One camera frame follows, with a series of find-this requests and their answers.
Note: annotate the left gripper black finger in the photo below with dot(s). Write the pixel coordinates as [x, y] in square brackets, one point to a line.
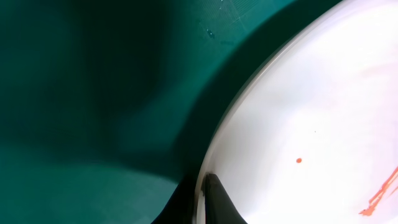
[219, 209]

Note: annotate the white plate with stain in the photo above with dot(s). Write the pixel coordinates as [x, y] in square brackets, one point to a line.
[313, 137]

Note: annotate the teal plastic tray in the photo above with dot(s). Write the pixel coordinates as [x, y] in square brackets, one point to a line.
[108, 106]

